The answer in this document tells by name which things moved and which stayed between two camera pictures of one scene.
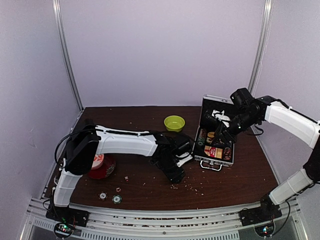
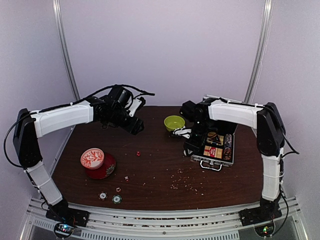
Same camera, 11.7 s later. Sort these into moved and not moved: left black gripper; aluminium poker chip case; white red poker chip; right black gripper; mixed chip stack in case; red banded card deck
Moved: right black gripper; left black gripper
Not moved: red banded card deck; mixed chip stack in case; white red poker chip; aluminium poker chip case
